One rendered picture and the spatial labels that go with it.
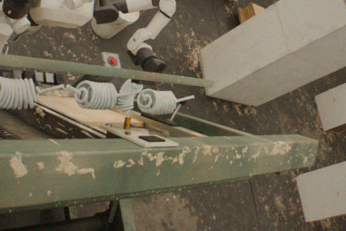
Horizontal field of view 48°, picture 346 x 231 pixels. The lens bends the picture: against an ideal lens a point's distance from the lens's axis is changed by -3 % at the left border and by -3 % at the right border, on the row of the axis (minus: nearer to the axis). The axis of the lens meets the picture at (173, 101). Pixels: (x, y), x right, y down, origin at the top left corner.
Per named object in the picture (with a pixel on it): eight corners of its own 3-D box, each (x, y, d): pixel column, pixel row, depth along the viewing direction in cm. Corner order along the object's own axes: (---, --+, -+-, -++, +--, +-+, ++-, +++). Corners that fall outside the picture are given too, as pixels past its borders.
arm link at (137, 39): (142, 58, 198) (159, 37, 195) (130, 52, 191) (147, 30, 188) (136, 51, 202) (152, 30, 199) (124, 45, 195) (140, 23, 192)
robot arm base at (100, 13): (87, 3, 193) (92, -15, 185) (112, 7, 199) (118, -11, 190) (89, 24, 185) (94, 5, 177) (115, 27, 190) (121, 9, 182)
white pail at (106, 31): (116, 18, 381) (146, -8, 350) (118, 45, 370) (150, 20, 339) (87, 8, 360) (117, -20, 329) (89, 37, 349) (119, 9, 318)
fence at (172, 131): (85, 101, 212) (86, 94, 211) (220, 151, 144) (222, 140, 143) (77, 101, 208) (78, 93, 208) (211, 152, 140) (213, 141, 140)
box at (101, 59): (102, 66, 246) (118, 53, 235) (105, 84, 243) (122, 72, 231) (86, 64, 238) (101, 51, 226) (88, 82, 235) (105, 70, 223)
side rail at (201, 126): (121, 114, 230) (124, 95, 229) (287, 173, 151) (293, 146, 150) (113, 113, 226) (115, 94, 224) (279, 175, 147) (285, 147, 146)
